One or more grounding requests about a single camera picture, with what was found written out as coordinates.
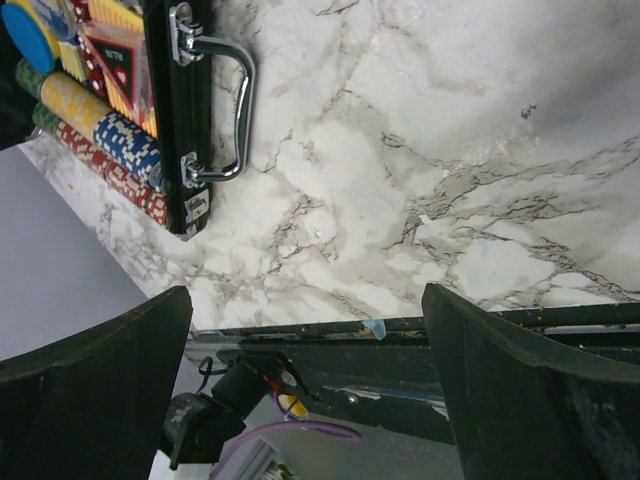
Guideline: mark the red white chip stack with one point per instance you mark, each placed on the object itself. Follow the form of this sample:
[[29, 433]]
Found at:
[[145, 198]]

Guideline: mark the blue playing card deck box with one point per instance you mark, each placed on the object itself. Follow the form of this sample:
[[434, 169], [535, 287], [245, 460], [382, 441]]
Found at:
[[60, 20]]

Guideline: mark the triangular all-in button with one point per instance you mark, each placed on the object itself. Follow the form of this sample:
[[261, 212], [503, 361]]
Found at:
[[121, 54]]

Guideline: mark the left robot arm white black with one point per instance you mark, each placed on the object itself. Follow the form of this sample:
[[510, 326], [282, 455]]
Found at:
[[197, 425]]

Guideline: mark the blue round dealer button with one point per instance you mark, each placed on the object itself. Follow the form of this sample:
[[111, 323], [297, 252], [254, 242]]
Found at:
[[36, 46]]

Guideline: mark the black poker set case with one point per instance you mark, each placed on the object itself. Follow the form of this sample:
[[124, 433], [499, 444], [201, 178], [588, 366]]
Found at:
[[180, 55]]

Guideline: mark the green yellow blue chip stack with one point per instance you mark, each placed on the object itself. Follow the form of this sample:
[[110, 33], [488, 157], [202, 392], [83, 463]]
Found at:
[[119, 137]]

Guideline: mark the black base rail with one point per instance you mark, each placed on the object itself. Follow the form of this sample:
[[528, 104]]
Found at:
[[340, 370]]

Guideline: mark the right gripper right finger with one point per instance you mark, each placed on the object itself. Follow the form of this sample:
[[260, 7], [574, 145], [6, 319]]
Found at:
[[524, 406]]

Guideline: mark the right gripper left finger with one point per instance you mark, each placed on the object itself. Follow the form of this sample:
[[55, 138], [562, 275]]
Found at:
[[92, 405]]

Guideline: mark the red playing card deck box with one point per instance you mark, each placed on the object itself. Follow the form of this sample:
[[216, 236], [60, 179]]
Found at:
[[125, 15]]

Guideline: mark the red dice row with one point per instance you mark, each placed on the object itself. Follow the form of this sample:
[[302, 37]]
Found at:
[[95, 77]]

